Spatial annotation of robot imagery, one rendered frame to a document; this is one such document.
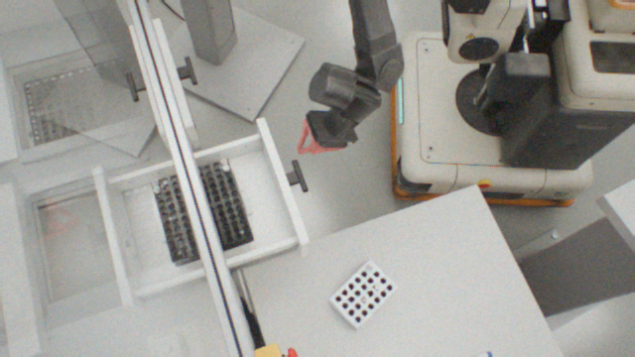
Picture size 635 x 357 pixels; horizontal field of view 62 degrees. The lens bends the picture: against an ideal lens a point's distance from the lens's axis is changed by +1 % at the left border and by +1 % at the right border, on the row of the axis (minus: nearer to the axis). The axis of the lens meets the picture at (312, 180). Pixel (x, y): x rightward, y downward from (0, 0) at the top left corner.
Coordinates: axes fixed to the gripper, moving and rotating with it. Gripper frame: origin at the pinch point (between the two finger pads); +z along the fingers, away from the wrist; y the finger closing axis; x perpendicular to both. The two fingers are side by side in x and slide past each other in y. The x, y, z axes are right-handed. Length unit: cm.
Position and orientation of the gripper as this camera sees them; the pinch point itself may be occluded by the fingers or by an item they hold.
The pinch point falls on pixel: (307, 149)
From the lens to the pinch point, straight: 106.9
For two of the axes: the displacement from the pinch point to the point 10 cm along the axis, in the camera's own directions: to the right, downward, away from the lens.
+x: 3.3, 8.9, -3.2
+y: -7.5, 0.4, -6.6
